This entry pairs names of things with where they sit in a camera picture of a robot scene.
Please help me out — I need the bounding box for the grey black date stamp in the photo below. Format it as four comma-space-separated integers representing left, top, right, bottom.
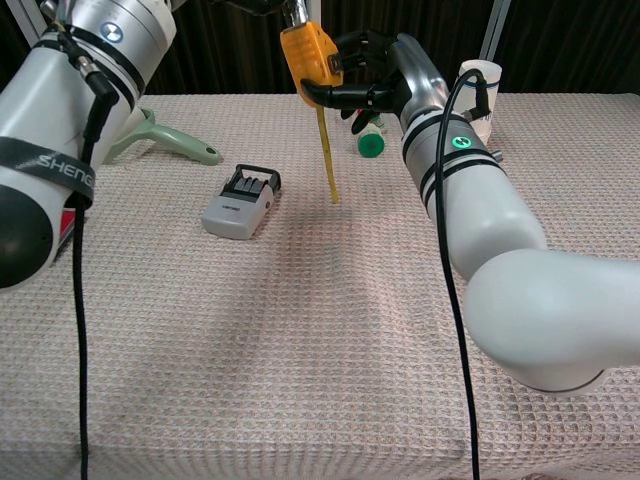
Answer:
200, 163, 283, 241

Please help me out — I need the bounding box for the feather shuttlecock green base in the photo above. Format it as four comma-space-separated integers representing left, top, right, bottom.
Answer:
342, 110, 388, 159

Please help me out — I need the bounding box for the white paper cup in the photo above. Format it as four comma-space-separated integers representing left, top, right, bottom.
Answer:
458, 58, 503, 145

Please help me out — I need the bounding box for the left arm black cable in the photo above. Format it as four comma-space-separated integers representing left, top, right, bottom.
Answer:
58, 33, 121, 480

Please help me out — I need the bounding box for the beige waffle tablecloth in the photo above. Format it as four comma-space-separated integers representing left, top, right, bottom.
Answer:
0, 92, 640, 480

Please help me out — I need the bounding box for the yellow tape measure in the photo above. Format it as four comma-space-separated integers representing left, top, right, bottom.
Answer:
279, 20, 344, 206

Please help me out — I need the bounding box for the black velcro strap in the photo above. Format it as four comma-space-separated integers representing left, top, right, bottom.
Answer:
0, 135, 97, 210

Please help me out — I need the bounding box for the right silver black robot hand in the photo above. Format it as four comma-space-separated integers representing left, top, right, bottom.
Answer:
298, 29, 451, 134

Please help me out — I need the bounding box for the green lint roller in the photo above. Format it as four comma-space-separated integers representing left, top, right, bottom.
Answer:
102, 106, 224, 167

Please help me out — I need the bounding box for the white slanted frame bar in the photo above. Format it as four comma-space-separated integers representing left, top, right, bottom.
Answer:
479, 0, 514, 64

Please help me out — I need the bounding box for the dark curtain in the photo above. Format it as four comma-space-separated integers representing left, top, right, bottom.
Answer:
0, 0, 640, 96

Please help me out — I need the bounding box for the red notebook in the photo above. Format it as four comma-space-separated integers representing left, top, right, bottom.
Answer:
53, 208, 77, 262

